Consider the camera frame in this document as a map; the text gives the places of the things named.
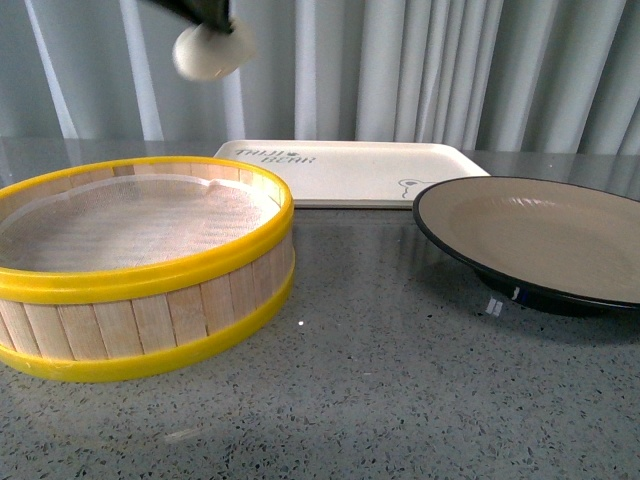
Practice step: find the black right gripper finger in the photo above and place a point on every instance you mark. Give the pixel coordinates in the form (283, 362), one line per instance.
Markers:
(214, 14)

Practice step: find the white steamed bun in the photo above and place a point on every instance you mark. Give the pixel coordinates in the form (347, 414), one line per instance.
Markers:
(200, 54)

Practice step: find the beige plate with black rim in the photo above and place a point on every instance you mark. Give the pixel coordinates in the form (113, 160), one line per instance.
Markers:
(547, 245)

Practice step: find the cream rectangular serving tray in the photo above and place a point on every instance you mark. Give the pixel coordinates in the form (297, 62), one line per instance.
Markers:
(357, 174)

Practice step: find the white mesh steamer liner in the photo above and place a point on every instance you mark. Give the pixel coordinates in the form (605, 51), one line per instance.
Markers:
(131, 221)

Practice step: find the yellow rimmed bamboo steamer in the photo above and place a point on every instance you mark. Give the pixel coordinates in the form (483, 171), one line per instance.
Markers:
(134, 322)

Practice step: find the grey pleated curtain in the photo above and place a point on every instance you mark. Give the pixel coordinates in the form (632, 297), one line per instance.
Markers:
(539, 76)

